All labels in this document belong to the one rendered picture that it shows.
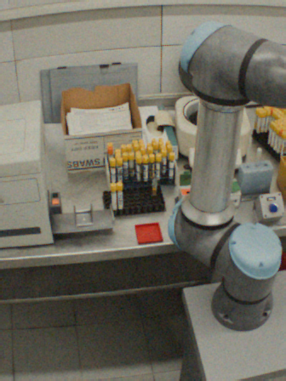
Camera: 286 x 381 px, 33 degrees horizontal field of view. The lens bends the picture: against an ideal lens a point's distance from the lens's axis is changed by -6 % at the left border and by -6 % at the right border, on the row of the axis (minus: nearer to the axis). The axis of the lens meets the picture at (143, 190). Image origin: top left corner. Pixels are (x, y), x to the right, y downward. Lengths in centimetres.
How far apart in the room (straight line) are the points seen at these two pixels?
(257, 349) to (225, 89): 59
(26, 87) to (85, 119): 26
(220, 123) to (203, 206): 20
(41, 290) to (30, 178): 91
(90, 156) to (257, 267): 74
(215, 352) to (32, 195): 59
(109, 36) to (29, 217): 73
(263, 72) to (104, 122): 99
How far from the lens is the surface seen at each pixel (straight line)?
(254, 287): 106
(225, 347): 114
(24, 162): 120
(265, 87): 81
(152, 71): 182
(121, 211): 144
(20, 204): 129
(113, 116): 174
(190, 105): 171
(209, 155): 95
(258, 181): 151
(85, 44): 174
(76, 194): 153
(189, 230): 107
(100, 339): 222
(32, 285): 209
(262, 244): 104
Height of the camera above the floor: 189
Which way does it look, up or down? 42 degrees down
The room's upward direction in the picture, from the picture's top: straight up
